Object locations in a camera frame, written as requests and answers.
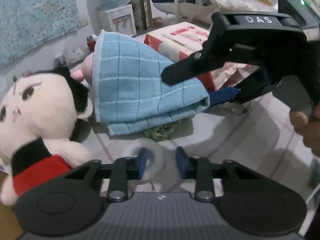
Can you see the red white tissue box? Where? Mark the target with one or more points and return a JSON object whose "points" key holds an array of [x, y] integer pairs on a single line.
{"points": [[178, 41]]}

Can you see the teal floral wall cloth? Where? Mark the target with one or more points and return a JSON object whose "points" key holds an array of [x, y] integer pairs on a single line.
{"points": [[28, 24]]}

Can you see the green patterned cloth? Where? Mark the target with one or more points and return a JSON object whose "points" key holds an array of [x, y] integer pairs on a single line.
{"points": [[162, 132]]}

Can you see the white water dispenser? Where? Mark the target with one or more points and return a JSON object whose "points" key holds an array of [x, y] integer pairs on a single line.
{"points": [[119, 20]]}

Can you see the person's right hand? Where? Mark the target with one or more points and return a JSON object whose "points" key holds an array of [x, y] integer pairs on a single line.
{"points": [[309, 130]]}

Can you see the pink soft plush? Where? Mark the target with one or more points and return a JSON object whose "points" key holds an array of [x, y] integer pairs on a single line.
{"points": [[86, 70]]}

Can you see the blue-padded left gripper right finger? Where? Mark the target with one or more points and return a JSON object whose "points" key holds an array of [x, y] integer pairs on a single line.
{"points": [[203, 172]]}

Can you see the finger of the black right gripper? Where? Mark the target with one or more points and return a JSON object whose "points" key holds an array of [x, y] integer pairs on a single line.
{"points": [[195, 65], [255, 85]]}

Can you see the plush doll red shirt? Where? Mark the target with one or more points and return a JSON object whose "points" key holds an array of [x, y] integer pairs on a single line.
{"points": [[39, 113]]}

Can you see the clear tape roll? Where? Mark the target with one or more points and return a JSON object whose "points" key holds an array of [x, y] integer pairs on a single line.
{"points": [[155, 156]]}

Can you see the light blue checked towel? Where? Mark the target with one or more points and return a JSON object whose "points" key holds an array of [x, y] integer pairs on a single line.
{"points": [[129, 94]]}

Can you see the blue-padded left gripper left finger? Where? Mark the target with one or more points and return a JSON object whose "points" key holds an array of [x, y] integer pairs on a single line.
{"points": [[118, 173]]}

